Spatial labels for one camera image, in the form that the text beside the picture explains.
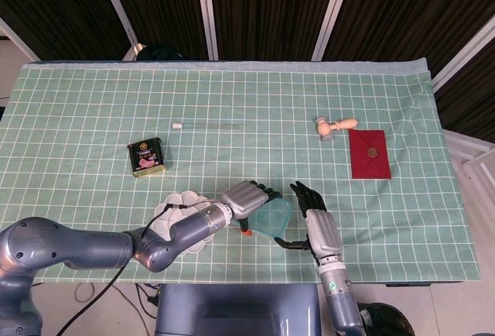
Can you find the black object behind table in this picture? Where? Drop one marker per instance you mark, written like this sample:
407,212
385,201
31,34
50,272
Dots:
160,53

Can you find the black luncheon meat tin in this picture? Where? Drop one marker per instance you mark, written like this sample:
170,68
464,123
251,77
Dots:
146,156

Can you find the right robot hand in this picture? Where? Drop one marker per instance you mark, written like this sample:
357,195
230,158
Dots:
325,235

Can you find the white flower paint palette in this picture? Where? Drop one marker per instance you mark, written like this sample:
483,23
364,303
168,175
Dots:
181,198

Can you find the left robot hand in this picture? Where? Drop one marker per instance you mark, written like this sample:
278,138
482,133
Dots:
245,198

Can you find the clear blue plastic tray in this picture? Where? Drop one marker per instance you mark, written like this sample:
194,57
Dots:
276,214

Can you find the white partition post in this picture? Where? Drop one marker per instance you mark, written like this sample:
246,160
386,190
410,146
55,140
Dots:
332,11
207,11
114,3

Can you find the clear plastic food container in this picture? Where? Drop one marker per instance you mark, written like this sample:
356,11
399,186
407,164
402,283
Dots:
263,229

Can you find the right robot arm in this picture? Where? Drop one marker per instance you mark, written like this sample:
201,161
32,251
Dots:
340,297

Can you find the red envelope with wax seal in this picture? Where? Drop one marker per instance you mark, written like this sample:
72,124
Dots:
371,165

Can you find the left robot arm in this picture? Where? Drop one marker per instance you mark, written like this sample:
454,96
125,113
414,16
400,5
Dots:
77,247

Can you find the green checked tablecloth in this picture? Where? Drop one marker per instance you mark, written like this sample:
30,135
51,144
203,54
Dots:
270,100

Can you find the blue robot torso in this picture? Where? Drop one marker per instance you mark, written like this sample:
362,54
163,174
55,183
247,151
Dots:
236,309

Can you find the black trash bin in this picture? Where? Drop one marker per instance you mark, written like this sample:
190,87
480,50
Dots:
390,320

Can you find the wooden toy hammer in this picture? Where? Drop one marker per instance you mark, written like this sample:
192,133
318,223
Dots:
325,129

